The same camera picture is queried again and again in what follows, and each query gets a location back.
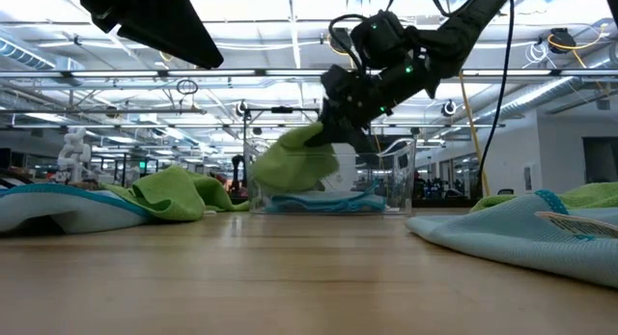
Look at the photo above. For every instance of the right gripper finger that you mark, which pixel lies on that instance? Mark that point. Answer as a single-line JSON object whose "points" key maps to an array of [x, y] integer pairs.
{"points": [[322, 132], [359, 139]]}

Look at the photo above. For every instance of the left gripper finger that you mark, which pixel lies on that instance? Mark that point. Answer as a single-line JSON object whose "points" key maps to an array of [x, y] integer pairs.
{"points": [[178, 31]]}

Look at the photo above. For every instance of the green microfiber towel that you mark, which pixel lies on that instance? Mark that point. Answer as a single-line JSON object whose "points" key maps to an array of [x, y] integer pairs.
{"points": [[594, 195], [289, 166], [164, 190]]}

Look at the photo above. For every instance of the light blue microfiber towel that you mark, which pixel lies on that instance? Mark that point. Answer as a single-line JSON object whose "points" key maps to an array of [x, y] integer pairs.
{"points": [[328, 202], [483, 238], [72, 209]]}

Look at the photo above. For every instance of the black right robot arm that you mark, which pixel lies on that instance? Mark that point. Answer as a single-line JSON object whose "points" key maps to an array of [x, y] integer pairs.
{"points": [[463, 26]]}

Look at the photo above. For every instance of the white square column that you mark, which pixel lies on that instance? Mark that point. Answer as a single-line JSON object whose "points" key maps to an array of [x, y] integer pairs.
{"points": [[346, 173]]}

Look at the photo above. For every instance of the clear plastic bin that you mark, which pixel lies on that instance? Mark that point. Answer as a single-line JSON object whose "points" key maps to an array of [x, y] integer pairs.
{"points": [[405, 180]]}

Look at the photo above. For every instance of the overhead LED light bar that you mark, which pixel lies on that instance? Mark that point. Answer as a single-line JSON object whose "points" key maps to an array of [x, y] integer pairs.
{"points": [[270, 73]]}

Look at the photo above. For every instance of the white robot figure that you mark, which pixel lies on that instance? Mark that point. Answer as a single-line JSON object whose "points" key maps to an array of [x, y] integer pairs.
{"points": [[73, 149]]}

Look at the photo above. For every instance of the white paper towel tag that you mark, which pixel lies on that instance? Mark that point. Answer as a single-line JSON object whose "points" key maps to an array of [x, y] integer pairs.
{"points": [[579, 224]]}

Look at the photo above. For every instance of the black background frame stand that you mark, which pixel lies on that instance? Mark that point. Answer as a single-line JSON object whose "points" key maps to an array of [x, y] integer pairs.
{"points": [[281, 110]]}

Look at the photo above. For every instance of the dark wall window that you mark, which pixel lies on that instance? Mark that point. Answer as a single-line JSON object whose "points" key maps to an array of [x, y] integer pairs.
{"points": [[601, 156]]}

